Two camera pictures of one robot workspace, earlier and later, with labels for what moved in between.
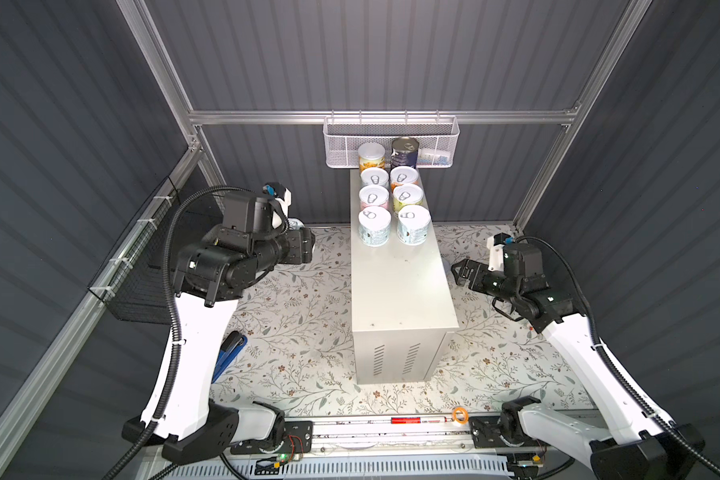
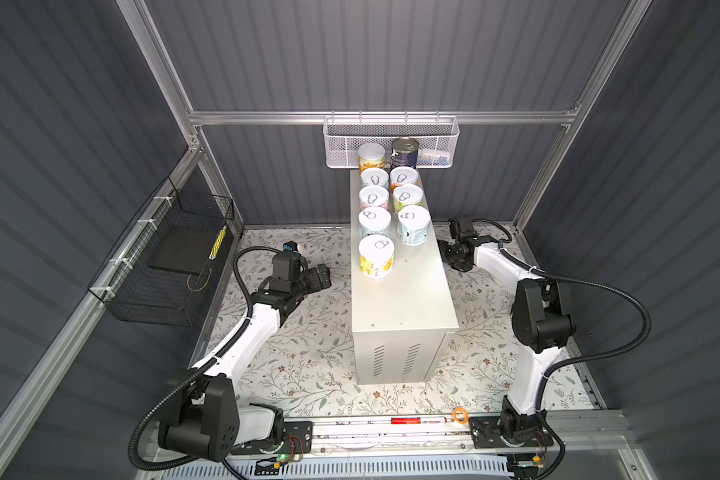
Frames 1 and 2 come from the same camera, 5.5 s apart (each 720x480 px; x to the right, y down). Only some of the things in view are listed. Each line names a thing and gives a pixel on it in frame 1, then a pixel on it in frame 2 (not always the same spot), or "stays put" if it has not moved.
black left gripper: [299, 242] → [314, 284]
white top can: [374, 226] stays put
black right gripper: [478, 271] → [443, 245]
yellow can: [295, 223] → [376, 256]
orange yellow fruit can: [371, 155] stays put
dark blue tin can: [404, 152] stays put
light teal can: [374, 176] stays put
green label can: [407, 195] stays put
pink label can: [373, 196] stays put
